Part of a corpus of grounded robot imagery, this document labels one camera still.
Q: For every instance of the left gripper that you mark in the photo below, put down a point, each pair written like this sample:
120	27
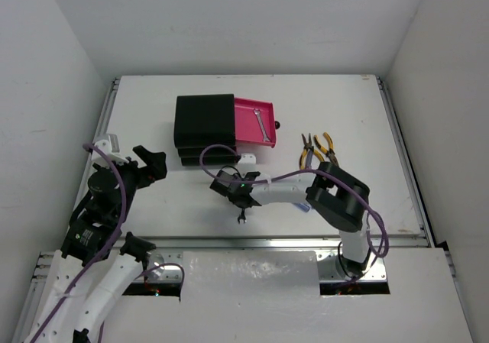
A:
141	169

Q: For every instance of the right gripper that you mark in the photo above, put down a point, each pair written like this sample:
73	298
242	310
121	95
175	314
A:
234	175

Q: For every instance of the large silver wrench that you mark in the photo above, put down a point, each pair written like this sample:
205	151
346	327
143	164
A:
242	217

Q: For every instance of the small silver wrench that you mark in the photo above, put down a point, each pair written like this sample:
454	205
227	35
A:
257	113

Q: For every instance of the pink top drawer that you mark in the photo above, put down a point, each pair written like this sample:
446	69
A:
247	130

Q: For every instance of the blue screwdriver red collar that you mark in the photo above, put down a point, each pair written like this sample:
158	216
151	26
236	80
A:
303	206

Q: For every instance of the purple screwdriver thin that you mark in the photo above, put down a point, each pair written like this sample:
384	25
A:
309	156

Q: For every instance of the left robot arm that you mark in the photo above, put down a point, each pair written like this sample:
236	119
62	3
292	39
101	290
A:
83	292

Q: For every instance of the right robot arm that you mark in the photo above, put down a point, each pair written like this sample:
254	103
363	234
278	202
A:
337	196

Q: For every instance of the black drawer cabinet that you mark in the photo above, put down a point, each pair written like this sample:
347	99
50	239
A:
205	123

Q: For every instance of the yellow long-nose pliers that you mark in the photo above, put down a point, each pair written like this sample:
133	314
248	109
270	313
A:
307	141

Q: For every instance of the white front cover panel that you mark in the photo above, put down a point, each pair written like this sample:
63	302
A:
261	275

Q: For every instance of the yellow combination pliers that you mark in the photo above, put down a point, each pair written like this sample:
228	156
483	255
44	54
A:
327	150

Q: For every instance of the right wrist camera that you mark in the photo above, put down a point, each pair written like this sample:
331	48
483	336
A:
247	159

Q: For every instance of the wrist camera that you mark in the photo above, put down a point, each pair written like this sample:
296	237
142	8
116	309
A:
247	159
109	145

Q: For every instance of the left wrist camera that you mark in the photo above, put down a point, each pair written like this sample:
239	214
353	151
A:
109	145

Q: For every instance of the aluminium frame rail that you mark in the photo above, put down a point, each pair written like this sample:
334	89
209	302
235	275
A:
330	270

